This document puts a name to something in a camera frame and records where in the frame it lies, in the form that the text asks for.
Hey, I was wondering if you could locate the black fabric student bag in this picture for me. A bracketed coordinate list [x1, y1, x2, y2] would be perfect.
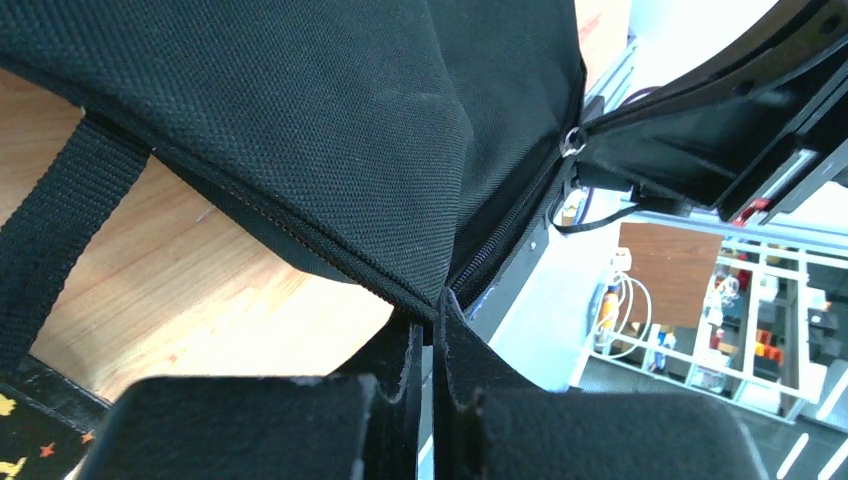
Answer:
[1, 1, 586, 370]

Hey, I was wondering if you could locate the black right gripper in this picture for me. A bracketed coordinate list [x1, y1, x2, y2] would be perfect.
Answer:
[569, 0, 847, 224]

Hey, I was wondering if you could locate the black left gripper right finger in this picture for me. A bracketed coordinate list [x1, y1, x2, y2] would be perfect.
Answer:
[431, 288, 773, 480]

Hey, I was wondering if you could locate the background shelving rack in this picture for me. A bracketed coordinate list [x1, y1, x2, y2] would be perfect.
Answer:
[582, 220, 847, 430]

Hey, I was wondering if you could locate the black yellow storey treehouse book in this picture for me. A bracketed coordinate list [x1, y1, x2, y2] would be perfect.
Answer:
[1, 355, 111, 479]

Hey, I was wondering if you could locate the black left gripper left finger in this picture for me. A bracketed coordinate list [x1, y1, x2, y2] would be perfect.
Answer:
[76, 314, 425, 480]

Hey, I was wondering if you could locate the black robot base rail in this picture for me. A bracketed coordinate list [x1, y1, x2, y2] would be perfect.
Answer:
[464, 160, 576, 342]

